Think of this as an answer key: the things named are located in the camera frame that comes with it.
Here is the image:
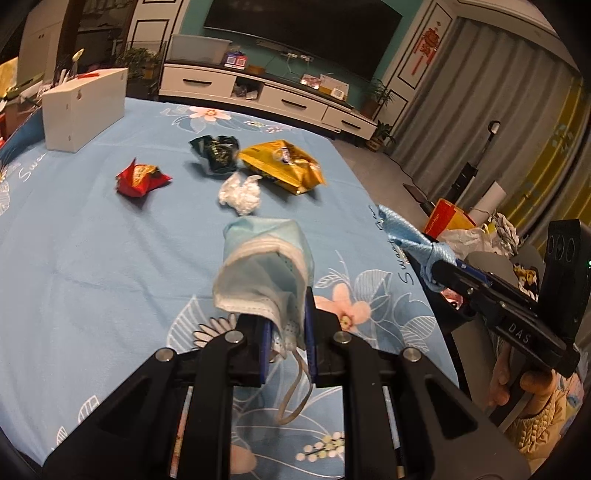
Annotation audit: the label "tall potted plant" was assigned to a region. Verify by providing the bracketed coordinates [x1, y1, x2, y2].
[362, 78, 395, 118]

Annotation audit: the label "white cardboard box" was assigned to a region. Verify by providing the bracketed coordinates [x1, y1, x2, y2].
[41, 68, 129, 153]

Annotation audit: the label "grey curtain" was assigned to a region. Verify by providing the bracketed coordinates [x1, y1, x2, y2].
[388, 14, 591, 259]

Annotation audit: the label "dark green packet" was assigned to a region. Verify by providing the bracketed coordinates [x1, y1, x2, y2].
[189, 135, 241, 175]

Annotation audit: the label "blue face mask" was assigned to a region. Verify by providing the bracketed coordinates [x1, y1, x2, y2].
[212, 217, 315, 425]

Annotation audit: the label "upright vacuum cleaner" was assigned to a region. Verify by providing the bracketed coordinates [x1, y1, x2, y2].
[450, 121, 502, 204]

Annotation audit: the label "red snack packet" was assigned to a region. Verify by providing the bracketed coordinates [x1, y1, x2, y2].
[115, 158, 172, 198]

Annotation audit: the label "pile of light clothing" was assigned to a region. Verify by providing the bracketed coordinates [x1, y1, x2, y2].
[485, 215, 520, 254]

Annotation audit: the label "pile of socks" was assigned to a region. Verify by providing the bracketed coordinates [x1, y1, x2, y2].
[512, 263, 539, 292]

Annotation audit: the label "small potted plant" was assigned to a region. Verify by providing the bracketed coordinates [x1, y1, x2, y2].
[367, 121, 397, 153]

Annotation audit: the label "white television cabinet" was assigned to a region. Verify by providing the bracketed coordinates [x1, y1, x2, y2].
[159, 60, 377, 141]

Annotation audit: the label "person's right forearm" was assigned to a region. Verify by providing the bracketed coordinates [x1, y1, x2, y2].
[505, 374, 585, 462]

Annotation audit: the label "potted plants on black stand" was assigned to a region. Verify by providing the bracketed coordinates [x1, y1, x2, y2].
[115, 46, 164, 100]

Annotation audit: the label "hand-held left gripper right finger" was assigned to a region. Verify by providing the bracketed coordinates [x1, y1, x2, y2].
[305, 286, 532, 480]

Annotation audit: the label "yellow snack bag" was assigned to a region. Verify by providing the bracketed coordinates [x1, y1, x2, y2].
[238, 140, 326, 197]

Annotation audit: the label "red shopping bag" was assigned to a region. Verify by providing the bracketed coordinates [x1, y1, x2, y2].
[424, 198, 476, 234]

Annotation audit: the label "yellow printed curtain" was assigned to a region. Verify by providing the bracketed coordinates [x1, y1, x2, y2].
[522, 83, 591, 241]

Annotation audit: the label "black flat television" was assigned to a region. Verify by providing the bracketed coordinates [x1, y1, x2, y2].
[203, 0, 402, 81]

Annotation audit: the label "white desk calendar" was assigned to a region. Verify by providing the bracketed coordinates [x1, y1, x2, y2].
[318, 74, 349, 100]

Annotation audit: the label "clear plastic storage box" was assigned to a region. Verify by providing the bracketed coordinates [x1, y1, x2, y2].
[168, 34, 232, 64]

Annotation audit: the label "white paper roll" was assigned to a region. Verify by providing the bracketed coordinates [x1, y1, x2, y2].
[471, 181, 506, 215]

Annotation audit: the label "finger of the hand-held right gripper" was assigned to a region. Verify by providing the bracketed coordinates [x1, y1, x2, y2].
[404, 249, 506, 330]
[455, 258, 541, 308]

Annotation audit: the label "white plastic bag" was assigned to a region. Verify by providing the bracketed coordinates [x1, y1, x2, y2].
[438, 226, 497, 259]

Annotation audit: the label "dark floor mat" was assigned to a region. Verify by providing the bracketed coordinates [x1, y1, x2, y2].
[403, 183, 435, 206]

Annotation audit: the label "person's right hand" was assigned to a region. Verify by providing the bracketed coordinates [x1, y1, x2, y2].
[489, 345, 556, 408]

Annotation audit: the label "red knot wall decoration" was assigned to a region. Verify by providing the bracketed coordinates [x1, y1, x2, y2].
[416, 27, 439, 65]

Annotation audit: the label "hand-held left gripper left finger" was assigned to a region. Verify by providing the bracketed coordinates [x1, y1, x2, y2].
[44, 316, 273, 480]

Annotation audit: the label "blue cloth piece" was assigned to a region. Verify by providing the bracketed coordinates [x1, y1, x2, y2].
[378, 204, 459, 292]

